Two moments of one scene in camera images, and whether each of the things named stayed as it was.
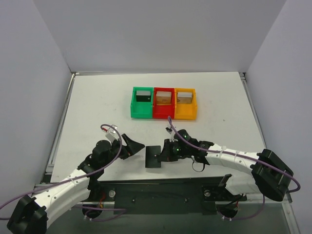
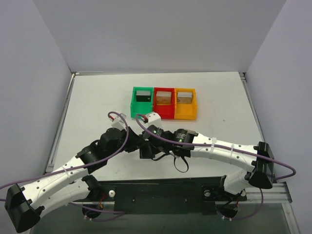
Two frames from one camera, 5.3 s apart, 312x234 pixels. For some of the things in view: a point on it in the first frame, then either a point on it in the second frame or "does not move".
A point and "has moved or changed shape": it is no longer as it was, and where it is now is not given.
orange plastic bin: x=185 y=111 does not move
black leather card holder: x=151 y=156 has moved or changed shape
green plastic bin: x=142 y=109 does not move
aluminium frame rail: x=52 y=154 does not move
